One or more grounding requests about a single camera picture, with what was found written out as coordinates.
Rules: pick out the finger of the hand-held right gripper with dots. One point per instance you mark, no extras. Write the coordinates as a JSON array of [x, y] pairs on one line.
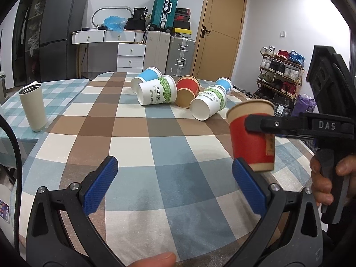
[[267, 124]]

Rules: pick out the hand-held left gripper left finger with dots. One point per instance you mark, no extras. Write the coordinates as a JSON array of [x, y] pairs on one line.
[[101, 183]]

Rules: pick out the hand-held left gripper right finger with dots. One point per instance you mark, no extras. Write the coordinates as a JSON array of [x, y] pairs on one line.
[[249, 189]]

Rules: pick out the blue paper cup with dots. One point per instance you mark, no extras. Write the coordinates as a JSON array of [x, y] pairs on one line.
[[224, 84], [148, 75]]

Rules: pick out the white green-print paper cup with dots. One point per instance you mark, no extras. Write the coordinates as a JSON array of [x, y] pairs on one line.
[[158, 90], [208, 103]]

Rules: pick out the red brown paper cup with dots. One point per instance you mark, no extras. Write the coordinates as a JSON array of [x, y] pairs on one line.
[[187, 90]]

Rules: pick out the person's right hand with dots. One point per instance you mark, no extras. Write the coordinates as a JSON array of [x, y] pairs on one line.
[[319, 185]]

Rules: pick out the person's left hand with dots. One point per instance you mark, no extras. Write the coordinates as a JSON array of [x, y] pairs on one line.
[[158, 260]]

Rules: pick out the purple bag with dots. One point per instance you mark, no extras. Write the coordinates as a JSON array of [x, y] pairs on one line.
[[303, 104]]

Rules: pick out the shoe rack with shoes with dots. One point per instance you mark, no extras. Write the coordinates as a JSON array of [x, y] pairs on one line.
[[281, 72]]

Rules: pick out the brown blue checkered tablecloth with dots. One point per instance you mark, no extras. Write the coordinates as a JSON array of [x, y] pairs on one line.
[[167, 147]]

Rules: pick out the smartphone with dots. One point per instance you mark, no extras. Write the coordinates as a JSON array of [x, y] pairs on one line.
[[4, 210]]

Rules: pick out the beige steel tumbler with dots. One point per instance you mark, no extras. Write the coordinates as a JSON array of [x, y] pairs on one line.
[[33, 108]]

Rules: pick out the teal checkered tablecloth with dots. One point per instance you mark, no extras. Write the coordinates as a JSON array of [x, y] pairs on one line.
[[64, 89]]

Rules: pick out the wooden door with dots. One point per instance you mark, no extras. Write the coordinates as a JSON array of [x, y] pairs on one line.
[[219, 33]]

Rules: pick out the silver hard suitcase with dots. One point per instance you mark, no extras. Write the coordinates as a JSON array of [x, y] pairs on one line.
[[180, 55]]

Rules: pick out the yellow black shoe box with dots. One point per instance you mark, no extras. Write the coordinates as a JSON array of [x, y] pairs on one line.
[[182, 32]]

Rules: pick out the beige hard suitcase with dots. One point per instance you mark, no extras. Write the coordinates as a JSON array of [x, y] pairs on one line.
[[157, 52]]

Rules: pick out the red black shoe box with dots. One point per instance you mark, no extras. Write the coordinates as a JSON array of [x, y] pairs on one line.
[[182, 22]]

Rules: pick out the white drawer dresser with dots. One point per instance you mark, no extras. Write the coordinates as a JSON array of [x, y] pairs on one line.
[[128, 52]]

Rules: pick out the teal hard suitcase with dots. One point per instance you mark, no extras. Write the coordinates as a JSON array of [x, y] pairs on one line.
[[164, 9]]

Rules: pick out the dark grey refrigerator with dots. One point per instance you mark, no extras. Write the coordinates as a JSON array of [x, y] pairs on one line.
[[61, 33]]

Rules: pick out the blue plastic bag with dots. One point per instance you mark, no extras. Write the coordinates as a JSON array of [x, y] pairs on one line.
[[114, 23]]

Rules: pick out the dark glass-door cabinet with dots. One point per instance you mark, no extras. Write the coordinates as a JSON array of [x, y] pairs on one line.
[[30, 33]]

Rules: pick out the black bag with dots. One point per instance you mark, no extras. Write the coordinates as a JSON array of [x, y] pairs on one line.
[[137, 19]]

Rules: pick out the white oval mirror frame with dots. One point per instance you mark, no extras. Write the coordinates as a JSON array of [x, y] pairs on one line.
[[96, 12]]

